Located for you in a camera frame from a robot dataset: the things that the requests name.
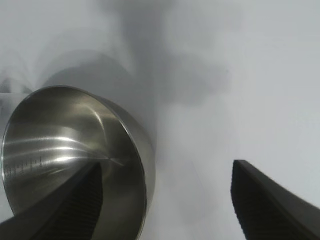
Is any stainless steel mixing bowl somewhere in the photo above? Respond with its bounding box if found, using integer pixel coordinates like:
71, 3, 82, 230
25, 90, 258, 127
0, 84, 157, 240

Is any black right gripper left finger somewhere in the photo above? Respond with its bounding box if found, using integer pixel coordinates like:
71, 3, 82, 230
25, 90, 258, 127
0, 161, 104, 240

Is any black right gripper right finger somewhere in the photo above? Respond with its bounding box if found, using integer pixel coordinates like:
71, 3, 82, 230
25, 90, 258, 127
231, 159, 320, 240

